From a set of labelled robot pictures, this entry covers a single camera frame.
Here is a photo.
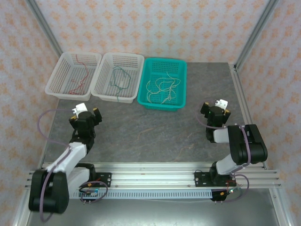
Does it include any red thin cable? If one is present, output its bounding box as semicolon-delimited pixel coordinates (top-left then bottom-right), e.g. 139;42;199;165
69;54;90;96

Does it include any teal plastic basket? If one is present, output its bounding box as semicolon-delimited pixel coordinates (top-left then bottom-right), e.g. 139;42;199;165
137;57;188;113

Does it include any white plastic basket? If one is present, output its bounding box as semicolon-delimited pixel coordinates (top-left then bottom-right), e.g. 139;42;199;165
90;52;145;104
44;51;102;101

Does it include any small electronics board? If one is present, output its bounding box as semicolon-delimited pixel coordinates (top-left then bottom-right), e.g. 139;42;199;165
79;182;100;198
220;180;241;196

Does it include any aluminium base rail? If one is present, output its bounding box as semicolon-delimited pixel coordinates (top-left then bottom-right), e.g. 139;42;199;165
25;161;282;189

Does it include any green thin cable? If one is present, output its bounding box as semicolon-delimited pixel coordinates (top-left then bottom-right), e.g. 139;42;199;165
110;66;133;103

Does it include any cream thin cable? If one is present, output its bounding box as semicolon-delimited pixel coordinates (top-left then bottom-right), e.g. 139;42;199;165
145;71;182;105

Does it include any aluminium table side rail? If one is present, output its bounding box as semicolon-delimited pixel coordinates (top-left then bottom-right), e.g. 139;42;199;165
230;63;269;169

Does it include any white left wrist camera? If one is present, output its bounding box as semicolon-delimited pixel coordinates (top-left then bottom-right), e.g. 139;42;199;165
71;103;88;116

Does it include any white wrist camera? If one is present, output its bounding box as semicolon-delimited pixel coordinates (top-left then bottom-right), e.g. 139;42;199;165
214;98;230;110
71;103;88;116

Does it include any white slotted cable duct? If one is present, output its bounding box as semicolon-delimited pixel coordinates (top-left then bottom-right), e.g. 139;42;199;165
70;189;214;200

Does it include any aluminium frame post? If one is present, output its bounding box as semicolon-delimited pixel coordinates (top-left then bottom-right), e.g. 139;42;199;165
234;0;280;71
25;0;63;57

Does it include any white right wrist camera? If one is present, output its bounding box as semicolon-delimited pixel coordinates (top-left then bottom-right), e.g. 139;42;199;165
214;98;230;110

